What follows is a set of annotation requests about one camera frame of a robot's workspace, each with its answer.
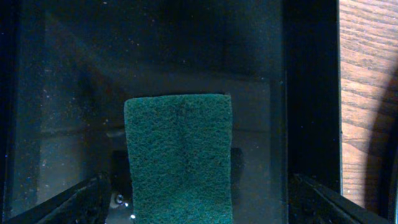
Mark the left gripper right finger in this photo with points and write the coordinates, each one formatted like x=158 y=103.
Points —
x=312 y=203

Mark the green yellow sponge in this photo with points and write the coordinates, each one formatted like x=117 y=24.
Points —
x=179 y=150

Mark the black rectangular tray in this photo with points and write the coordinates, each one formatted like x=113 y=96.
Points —
x=68 y=67

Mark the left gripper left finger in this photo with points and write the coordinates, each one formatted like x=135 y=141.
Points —
x=86 y=202

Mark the black round tray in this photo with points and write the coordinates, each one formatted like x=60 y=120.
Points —
x=388 y=187

